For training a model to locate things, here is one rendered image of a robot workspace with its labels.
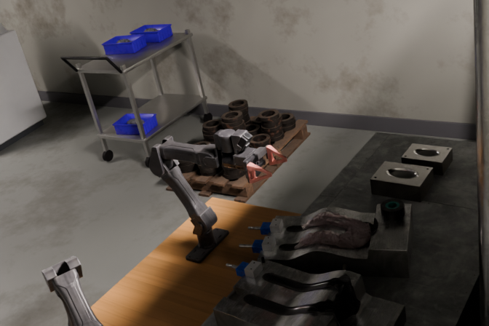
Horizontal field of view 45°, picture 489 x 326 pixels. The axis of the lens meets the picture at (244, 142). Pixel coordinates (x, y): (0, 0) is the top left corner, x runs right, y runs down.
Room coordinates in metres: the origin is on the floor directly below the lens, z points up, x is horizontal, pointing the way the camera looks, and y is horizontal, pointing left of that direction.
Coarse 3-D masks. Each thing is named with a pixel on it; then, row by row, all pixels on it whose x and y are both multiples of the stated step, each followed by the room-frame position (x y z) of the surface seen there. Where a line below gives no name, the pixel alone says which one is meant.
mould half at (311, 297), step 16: (272, 272) 1.52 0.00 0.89; (288, 272) 1.51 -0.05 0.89; (304, 272) 1.49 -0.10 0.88; (336, 272) 1.41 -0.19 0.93; (352, 272) 1.38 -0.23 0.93; (256, 288) 1.46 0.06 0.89; (272, 288) 1.45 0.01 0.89; (224, 304) 1.42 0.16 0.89; (240, 304) 1.40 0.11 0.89; (288, 304) 1.36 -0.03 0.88; (304, 304) 1.32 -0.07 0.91; (368, 304) 1.32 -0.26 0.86; (384, 304) 1.31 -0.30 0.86; (400, 304) 1.29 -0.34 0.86; (224, 320) 1.38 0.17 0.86; (240, 320) 1.34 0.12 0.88; (256, 320) 1.33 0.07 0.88; (272, 320) 1.31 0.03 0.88; (288, 320) 1.28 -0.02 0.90; (304, 320) 1.24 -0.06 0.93; (320, 320) 1.22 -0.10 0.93; (368, 320) 1.26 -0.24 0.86; (384, 320) 1.25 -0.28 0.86; (400, 320) 1.26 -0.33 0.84
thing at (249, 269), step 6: (228, 264) 1.60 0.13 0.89; (240, 264) 1.58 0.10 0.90; (246, 264) 1.57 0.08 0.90; (252, 264) 1.55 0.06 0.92; (258, 264) 1.54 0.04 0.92; (240, 270) 1.55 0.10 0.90; (246, 270) 1.52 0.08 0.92; (252, 270) 1.52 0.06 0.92; (258, 270) 1.53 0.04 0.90; (240, 276) 1.55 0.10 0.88; (246, 276) 1.53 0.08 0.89; (252, 276) 1.51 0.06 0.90
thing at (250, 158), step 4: (248, 156) 1.68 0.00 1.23; (252, 156) 1.68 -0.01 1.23; (244, 160) 1.66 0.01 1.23; (248, 160) 1.66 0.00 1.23; (252, 160) 1.67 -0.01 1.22; (260, 160) 1.72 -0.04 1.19; (264, 160) 1.72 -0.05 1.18; (244, 164) 1.65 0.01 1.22; (256, 164) 1.68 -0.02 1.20; (260, 164) 1.71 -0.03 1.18; (264, 164) 1.72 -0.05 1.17; (236, 168) 1.71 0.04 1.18; (240, 168) 1.70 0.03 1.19; (244, 168) 1.65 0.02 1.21
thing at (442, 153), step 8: (416, 144) 2.20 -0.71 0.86; (408, 152) 2.15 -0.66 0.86; (416, 152) 2.15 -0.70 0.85; (424, 152) 2.14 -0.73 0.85; (432, 152) 2.13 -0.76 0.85; (440, 152) 2.09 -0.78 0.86; (448, 152) 2.08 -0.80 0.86; (408, 160) 2.10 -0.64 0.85; (416, 160) 2.08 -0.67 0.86; (424, 160) 2.06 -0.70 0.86; (432, 160) 2.04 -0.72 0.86; (440, 160) 2.03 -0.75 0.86; (448, 160) 2.07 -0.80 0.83; (440, 168) 2.02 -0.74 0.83
